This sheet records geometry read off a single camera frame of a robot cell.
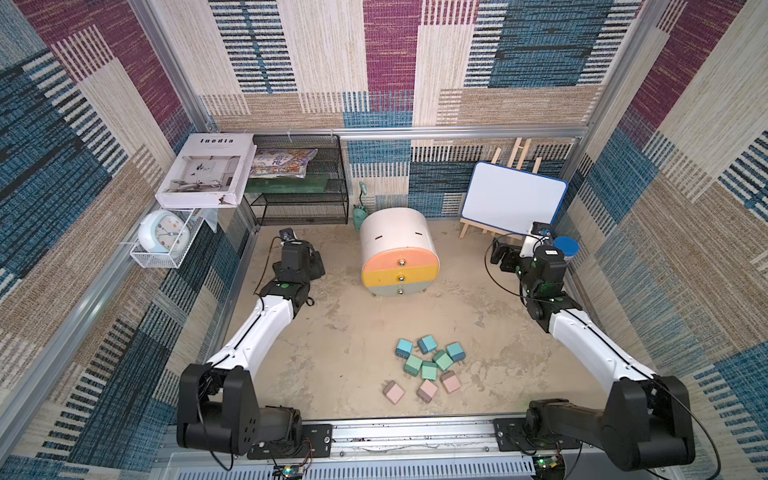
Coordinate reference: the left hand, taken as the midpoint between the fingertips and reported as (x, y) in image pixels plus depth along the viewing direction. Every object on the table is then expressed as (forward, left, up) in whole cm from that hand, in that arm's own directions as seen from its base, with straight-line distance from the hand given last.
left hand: (301, 257), depth 87 cm
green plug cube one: (-23, -39, -17) cm, 49 cm away
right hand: (+1, -59, +6) cm, 59 cm away
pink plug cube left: (-32, -26, -17) cm, 44 cm away
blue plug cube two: (-19, -36, -17) cm, 44 cm away
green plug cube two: (-25, -31, -17) cm, 43 cm away
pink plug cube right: (-29, -41, -18) cm, 53 cm away
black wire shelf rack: (+36, 0, -8) cm, 37 cm away
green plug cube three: (-26, -36, -18) cm, 48 cm away
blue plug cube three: (-21, -44, -17) cm, 51 cm away
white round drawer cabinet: (+8, -28, +3) cm, 29 cm away
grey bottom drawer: (-3, -28, -12) cm, 31 cm away
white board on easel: (+21, -64, +2) cm, 67 cm away
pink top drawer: (-3, -28, +2) cm, 28 cm away
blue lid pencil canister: (+12, -86, -10) cm, 87 cm away
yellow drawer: (-4, -28, -4) cm, 29 cm away
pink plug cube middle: (-32, -34, -17) cm, 50 cm away
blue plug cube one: (-20, -29, -17) cm, 39 cm away
